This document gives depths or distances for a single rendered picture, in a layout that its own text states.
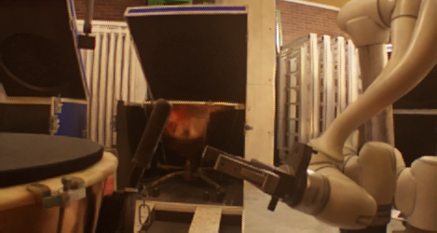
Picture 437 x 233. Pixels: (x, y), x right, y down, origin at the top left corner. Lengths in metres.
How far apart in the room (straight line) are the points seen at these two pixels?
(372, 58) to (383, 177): 0.45
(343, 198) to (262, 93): 2.91
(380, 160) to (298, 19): 5.73
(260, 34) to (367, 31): 2.60
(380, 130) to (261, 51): 2.60
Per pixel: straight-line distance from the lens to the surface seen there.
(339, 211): 0.66
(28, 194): 0.39
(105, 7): 5.59
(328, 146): 0.77
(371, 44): 1.09
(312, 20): 6.59
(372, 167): 0.80
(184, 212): 2.35
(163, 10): 2.56
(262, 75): 3.51
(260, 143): 3.50
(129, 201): 0.56
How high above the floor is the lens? 0.88
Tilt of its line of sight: 1 degrees up
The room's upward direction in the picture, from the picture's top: 1 degrees clockwise
